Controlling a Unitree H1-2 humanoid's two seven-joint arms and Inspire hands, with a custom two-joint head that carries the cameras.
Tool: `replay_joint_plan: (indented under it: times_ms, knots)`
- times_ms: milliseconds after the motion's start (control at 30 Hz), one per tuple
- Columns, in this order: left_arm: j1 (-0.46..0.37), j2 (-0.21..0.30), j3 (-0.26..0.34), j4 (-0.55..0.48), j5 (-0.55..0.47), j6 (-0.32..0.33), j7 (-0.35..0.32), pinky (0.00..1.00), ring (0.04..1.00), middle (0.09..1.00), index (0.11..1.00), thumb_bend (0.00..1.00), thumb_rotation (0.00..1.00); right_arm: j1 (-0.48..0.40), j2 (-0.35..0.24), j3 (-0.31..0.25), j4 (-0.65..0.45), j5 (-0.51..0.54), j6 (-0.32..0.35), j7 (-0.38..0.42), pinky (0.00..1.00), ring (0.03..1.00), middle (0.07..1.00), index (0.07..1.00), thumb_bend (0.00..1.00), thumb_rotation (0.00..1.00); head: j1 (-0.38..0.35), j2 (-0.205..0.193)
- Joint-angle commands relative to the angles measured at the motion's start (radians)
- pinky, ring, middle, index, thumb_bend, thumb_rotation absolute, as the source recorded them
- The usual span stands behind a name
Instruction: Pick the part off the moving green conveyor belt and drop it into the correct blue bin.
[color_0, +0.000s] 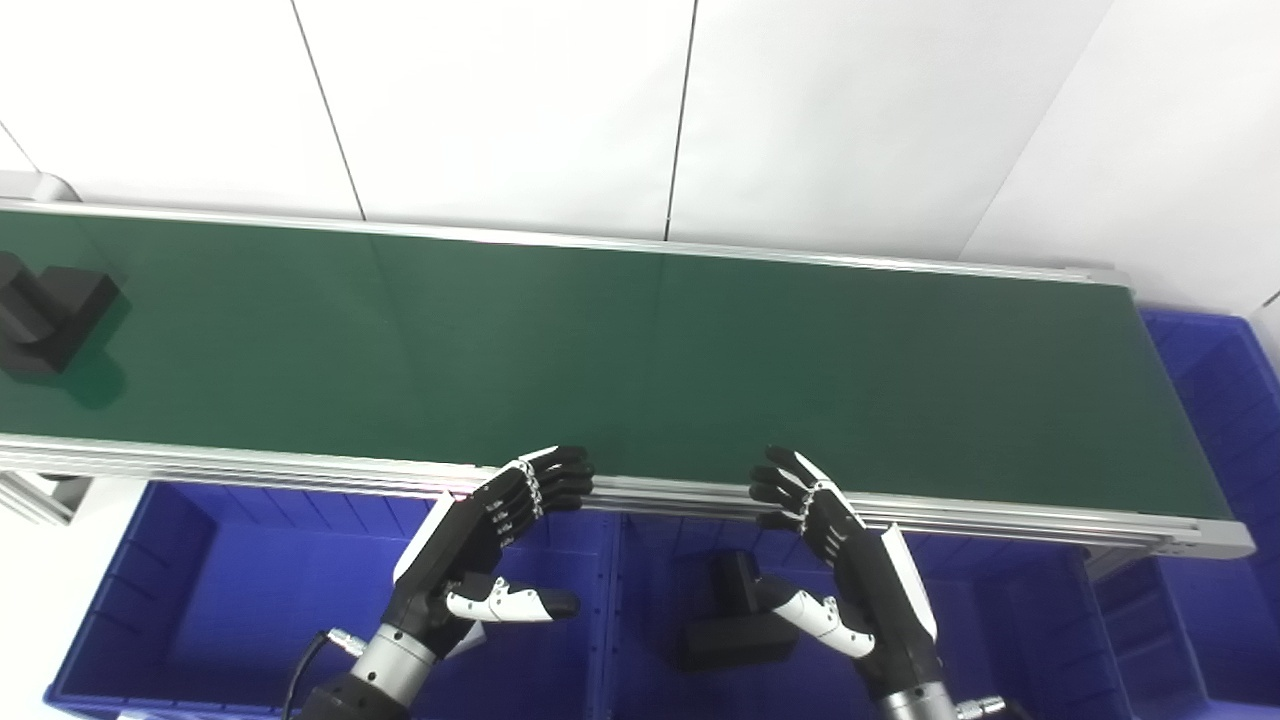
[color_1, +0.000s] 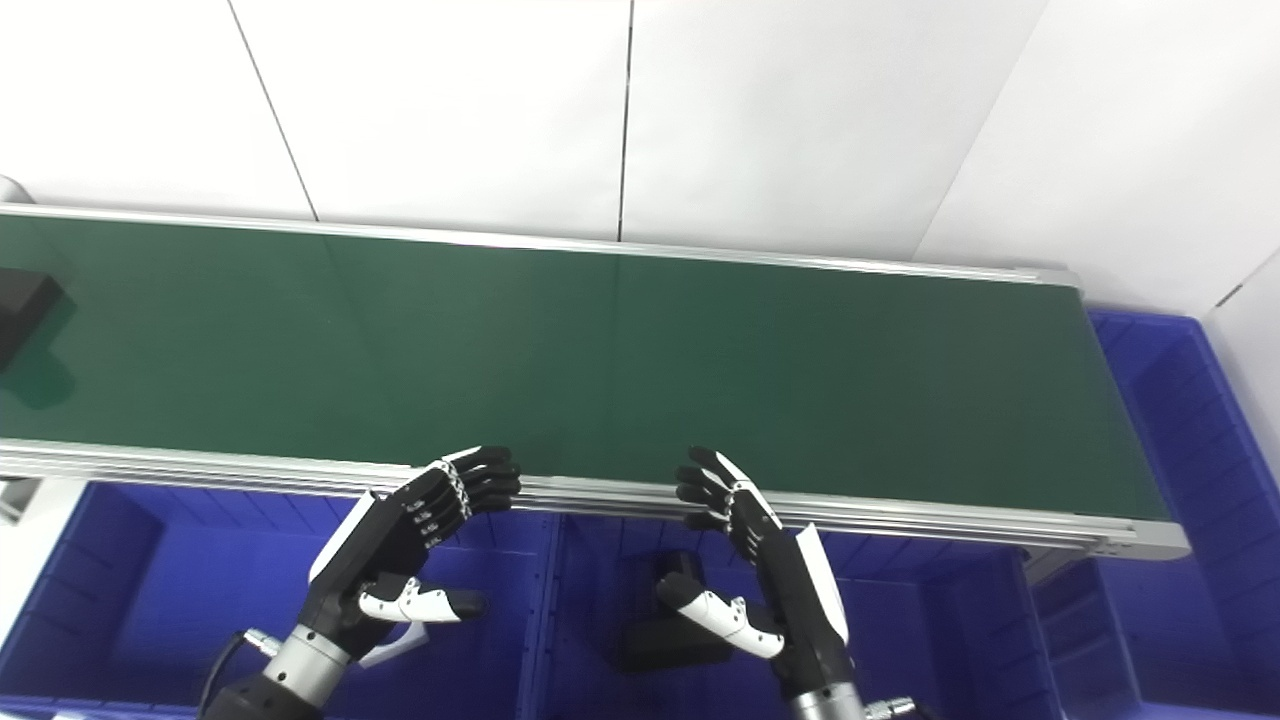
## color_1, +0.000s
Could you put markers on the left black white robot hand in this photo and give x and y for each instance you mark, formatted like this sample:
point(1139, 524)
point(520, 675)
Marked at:
point(385, 545)

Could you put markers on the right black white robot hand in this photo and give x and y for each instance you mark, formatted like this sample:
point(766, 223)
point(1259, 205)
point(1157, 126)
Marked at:
point(795, 590)

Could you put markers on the black cylinder block part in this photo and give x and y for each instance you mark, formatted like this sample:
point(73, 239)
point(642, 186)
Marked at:
point(670, 640)
point(22, 305)

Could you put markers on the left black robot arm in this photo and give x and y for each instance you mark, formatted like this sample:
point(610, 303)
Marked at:
point(290, 675)

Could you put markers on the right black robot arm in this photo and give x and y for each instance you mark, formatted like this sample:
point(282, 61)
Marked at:
point(828, 705)

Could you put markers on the blue plastic bin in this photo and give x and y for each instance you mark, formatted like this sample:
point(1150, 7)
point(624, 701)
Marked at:
point(1190, 500)
point(150, 600)
point(930, 630)

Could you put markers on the green conveyor belt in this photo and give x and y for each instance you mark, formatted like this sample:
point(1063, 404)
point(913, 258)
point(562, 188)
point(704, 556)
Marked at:
point(620, 350)

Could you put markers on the aluminium conveyor leg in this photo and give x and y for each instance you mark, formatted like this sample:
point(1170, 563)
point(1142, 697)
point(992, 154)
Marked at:
point(15, 500)

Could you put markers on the grey conveyor end housing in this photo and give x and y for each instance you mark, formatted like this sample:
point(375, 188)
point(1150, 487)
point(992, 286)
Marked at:
point(12, 192)

